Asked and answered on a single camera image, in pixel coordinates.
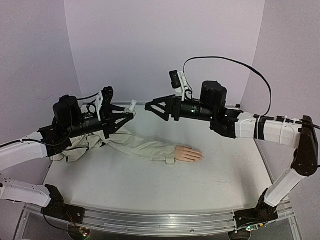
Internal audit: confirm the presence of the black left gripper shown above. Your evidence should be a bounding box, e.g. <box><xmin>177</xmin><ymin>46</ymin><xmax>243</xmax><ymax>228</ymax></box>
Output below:
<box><xmin>66</xmin><ymin>104</ymin><xmax>135</xmax><ymax>140</ymax></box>

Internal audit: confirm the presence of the clear nail polish bottle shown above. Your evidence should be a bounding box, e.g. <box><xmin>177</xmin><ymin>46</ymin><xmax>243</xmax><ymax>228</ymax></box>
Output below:
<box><xmin>124</xmin><ymin>106</ymin><xmax>136</xmax><ymax>116</ymax></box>

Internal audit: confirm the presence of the white nail polish cap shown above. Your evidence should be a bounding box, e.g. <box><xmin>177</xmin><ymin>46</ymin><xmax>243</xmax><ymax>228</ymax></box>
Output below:
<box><xmin>129</xmin><ymin>100</ymin><xmax>137</xmax><ymax>111</ymax></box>

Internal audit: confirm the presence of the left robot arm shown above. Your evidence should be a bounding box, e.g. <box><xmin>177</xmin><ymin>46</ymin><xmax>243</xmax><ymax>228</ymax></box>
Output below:
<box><xmin>0</xmin><ymin>88</ymin><xmax>137</xmax><ymax>223</ymax></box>

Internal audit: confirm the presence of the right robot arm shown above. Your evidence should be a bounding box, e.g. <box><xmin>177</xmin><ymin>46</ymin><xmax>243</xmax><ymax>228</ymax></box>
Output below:
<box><xmin>145</xmin><ymin>81</ymin><xmax>319</xmax><ymax>230</ymax></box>

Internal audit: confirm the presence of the beige zip jacket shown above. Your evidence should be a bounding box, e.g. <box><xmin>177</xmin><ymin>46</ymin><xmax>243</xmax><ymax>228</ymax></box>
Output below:
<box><xmin>49</xmin><ymin>127</ymin><xmax>176</xmax><ymax>165</ymax></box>

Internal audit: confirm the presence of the mannequin hand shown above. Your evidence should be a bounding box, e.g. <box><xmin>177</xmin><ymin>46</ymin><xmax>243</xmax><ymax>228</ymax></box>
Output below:
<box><xmin>174</xmin><ymin>145</ymin><xmax>203</xmax><ymax>163</ymax></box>

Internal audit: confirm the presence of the aluminium rear table rail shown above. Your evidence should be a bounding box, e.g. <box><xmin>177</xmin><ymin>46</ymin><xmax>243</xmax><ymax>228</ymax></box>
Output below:
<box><xmin>83</xmin><ymin>101</ymin><xmax>241</xmax><ymax>109</ymax></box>

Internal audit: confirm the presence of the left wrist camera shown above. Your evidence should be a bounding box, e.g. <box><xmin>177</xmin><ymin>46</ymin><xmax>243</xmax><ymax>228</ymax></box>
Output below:
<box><xmin>95</xmin><ymin>86</ymin><xmax>114</xmax><ymax>122</ymax></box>

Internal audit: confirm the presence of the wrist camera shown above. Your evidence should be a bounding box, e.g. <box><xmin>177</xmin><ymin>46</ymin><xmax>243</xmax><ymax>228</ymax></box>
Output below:
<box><xmin>169</xmin><ymin>70</ymin><xmax>193</xmax><ymax>101</ymax></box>
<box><xmin>95</xmin><ymin>86</ymin><xmax>114</xmax><ymax>122</ymax></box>

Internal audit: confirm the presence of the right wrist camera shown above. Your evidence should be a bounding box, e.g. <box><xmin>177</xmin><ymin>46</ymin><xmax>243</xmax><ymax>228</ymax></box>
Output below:
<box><xmin>169</xmin><ymin>70</ymin><xmax>193</xmax><ymax>101</ymax></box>

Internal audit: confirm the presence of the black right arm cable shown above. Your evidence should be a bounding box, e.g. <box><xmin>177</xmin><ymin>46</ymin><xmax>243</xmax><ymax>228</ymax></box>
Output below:
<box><xmin>182</xmin><ymin>56</ymin><xmax>320</xmax><ymax>131</ymax></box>

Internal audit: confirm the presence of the aluminium front table rail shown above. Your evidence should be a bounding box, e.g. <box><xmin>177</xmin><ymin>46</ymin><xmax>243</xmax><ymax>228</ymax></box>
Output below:
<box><xmin>14</xmin><ymin>198</ymin><xmax>302</xmax><ymax>240</ymax></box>

